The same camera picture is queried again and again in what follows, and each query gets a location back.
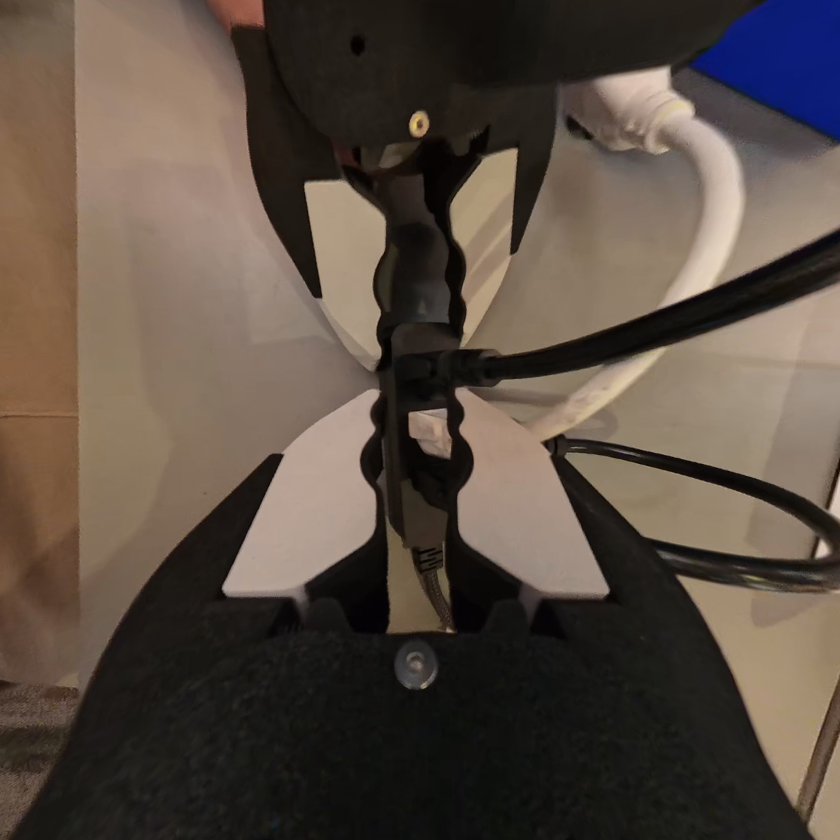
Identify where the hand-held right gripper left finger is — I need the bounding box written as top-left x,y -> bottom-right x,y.
222,388 -> 389,635

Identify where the person's left hand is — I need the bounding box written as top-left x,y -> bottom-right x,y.
209,0 -> 265,37

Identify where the grey desk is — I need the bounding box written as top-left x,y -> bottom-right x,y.
75,0 -> 840,834

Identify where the white cable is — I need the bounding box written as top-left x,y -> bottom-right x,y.
535,69 -> 747,447

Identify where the thick black cable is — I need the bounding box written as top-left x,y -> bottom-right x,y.
374,171 -> 840,395

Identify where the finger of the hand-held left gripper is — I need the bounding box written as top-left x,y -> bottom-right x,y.
304,178 -> 395,371
449,148 -> 521,352

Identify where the blue plastic bin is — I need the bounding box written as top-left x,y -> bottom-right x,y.
689,0 -> 840,142

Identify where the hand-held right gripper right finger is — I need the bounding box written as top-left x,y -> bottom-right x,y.
445,389 -> 611,634

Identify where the metal rod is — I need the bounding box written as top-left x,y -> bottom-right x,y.
796,682 -> 840,821

